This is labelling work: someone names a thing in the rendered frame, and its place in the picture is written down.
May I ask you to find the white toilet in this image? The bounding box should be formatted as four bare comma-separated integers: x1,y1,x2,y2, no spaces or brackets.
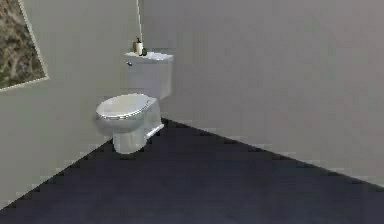
94,51,175,155

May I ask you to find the cream soap bottle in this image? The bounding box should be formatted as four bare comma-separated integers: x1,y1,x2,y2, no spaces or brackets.
134,37,144,56

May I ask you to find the framed brown picture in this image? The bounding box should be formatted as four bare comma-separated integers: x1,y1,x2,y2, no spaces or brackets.
0,0,50,93

